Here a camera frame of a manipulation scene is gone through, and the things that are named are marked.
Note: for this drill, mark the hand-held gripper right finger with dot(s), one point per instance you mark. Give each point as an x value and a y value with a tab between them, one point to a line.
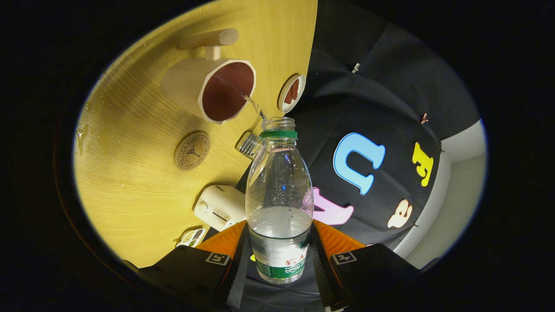
323	273

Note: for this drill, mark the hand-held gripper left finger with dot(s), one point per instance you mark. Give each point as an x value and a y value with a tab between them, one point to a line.
237	281

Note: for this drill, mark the clear plastic juice bottle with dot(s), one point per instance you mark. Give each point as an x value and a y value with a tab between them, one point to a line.
279	186

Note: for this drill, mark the round cork coaster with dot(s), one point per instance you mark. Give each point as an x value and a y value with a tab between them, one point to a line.
192	151

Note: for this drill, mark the white divided snack dish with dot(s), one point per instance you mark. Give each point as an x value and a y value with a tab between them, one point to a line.
193	237

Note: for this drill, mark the white toaster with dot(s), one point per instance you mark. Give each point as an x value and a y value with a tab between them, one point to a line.
217	203

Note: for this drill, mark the ribbed clear glass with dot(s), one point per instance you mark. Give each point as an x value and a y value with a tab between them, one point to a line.
249	145

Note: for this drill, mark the wooden table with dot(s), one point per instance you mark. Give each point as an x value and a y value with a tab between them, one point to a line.
130	195

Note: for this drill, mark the white round plate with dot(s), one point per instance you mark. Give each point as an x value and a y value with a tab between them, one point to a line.
284	102

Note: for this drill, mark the reddish-brown food slice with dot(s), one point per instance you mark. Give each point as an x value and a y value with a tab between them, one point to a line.
295	86
289	97

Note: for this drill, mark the pink clothespin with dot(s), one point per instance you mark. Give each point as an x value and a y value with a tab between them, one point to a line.
424	118

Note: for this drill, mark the white clip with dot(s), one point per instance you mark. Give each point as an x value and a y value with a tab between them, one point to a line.
355	67

